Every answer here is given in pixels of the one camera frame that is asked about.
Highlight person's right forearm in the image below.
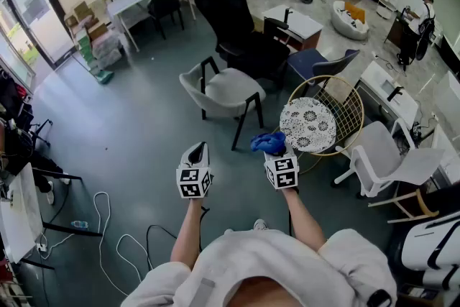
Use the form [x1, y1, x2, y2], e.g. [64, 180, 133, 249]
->
[282, 188, 326, 251]

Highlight floral round cushion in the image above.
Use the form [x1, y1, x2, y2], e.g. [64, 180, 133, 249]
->
[279, 96, 338, 155]

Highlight wooden chair frame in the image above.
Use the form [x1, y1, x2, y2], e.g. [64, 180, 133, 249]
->
[368, 188, 440, 224]

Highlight small black chair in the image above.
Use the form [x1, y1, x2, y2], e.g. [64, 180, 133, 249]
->
[147, 0, 185, 40]

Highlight black cable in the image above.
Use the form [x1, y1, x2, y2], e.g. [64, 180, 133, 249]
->
[145, 206, 211, 270]

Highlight stack of green boxes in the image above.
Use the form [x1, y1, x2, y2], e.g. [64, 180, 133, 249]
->
[77, 34, 115, 86]

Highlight grey armchair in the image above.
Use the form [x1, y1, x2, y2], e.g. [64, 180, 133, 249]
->
[178, 55, 267, 152]

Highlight gold wire chair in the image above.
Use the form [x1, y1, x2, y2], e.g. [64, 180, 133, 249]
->
[272, 75, 365, 175]

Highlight white top brown cabinet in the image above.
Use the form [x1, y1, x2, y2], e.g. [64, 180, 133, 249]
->
[261, 4, 324, 52]

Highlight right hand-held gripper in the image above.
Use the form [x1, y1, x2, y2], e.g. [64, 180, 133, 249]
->
[264, 150, 300, 191]

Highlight pile of cardboard boxes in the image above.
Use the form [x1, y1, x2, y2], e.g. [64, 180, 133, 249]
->
[63, 0, 111, 42]

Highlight orange pillow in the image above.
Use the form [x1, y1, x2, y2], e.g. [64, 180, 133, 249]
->
[344, 1, 367, 24]

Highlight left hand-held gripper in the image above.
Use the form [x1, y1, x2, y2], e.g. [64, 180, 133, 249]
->
[175, 142, 213, 199]

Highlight black metal stand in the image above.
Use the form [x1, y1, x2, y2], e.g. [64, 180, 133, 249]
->
[30, 118, 53, 148]

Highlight blue cloth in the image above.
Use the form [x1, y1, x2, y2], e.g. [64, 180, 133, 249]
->
[250, 132, 288, 155]

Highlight black office chair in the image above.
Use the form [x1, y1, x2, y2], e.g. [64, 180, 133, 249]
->
[193, 0, 291, 83]

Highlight navy blue chair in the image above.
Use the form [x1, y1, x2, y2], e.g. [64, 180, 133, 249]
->
[287, 47, 360, 91]

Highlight white round side table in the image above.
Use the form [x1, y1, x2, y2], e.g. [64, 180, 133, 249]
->
[376, 0, 398, 19]

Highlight white plastic chair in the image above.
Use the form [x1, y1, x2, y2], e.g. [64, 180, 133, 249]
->
[330, 120, 446, 198]

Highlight plastic wrapped bundles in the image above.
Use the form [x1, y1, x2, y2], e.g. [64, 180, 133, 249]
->
[91, 32, 123, 69]

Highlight white cable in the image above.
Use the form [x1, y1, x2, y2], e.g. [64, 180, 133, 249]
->
[38, 191, 154, 295]

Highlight white desk with black legs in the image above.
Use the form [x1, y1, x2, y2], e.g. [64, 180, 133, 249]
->
[0, 162, 104, 270]

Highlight white round beanbag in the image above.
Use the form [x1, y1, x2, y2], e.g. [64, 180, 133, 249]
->
[330, 0, 370, 42]

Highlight person's left forearm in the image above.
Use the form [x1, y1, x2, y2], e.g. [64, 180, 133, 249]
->
[170, 197, 204, 269]

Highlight white sink cabinet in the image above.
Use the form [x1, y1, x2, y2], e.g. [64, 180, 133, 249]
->
[354, 60, 420, 130]

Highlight person's white shirt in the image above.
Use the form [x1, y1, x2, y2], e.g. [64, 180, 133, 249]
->
[120, 228, 398, 307]

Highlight white and black appliance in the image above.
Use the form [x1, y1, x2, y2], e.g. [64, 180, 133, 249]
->
[400, 210, 460, 290]

